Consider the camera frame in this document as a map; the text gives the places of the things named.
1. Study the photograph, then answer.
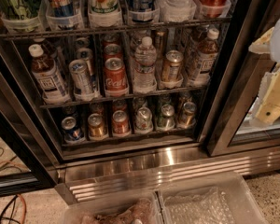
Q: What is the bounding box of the silver white can bottom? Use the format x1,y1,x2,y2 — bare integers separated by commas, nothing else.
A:
135,107,153,133

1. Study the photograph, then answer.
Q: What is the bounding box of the clear bin with bubble wrap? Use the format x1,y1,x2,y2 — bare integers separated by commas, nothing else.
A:
158,172,268,224

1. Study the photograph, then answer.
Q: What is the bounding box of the green soda can front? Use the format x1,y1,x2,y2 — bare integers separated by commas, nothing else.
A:
157,104,175,131

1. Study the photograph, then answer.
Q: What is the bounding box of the gold can bottom right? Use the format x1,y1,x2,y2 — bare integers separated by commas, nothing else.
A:
177,102,197,128

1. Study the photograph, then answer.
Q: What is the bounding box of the gold can middle shelf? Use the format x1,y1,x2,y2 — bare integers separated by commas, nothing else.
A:
161,50,184,89

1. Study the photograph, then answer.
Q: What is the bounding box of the Red Bull can top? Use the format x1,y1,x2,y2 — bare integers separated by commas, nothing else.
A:
49,0,80,30

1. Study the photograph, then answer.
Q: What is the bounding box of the red can bottom front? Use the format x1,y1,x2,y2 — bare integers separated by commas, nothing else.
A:
112,110,131,136

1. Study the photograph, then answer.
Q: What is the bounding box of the green can top shelf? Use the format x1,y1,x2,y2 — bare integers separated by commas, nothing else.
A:
0,0,44,33

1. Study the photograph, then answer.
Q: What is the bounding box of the fridge right glass door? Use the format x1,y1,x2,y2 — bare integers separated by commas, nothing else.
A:
201,0,280,156

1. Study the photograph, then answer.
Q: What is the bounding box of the red Coca-Cola can front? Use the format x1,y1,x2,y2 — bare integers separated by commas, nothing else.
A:
104,58,129,97

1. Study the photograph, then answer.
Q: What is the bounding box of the clear bin left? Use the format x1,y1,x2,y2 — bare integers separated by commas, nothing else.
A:
61,190,163,224

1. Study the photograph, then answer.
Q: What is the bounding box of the water bottle top shelf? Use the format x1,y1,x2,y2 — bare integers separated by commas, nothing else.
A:
156,0,196,22

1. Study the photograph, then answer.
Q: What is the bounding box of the orange cable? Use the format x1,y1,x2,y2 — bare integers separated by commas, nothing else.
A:
0,161,31,224

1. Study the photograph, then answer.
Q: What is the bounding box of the tea bottle right front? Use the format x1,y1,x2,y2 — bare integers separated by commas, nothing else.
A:
188,28,219,87

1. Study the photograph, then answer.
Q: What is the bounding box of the black cable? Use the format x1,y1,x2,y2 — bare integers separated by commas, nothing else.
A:
0,133,21,224

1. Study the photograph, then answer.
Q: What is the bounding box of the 7Up can top shelf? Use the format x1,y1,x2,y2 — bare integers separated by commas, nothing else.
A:
88,0,120,27

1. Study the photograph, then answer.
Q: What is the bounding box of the tea bottle left front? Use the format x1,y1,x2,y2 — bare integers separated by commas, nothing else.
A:
28,44,70,105

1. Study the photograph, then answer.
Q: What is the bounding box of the tea bottle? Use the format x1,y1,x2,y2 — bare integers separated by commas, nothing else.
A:
28,44,70,105
188,28,219,87

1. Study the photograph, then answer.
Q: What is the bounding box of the gold can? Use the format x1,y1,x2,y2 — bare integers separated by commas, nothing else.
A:
177,102,197,128
88,113,108,140

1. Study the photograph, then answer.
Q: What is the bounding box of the clear water bottle front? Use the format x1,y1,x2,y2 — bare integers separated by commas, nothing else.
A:
133,36,157,93

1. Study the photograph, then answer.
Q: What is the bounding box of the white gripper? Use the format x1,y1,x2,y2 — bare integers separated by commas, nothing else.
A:
249,69,280,125

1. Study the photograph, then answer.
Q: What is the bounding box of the blue Pepsi can front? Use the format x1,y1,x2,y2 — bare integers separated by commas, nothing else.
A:
62,117,84,143

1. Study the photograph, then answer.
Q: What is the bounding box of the fridge left glass door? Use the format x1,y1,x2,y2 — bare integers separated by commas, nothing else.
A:
0,56,59,199

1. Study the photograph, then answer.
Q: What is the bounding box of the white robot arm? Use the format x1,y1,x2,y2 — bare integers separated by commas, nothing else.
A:
248,19,280,128

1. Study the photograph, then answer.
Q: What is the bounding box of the gold can bottom left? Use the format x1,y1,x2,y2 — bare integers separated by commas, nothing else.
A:
88,113,108,140

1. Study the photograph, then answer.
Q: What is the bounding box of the fridge glass door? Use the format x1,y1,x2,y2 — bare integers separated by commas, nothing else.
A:
0,56,59,199
201,0,280,156

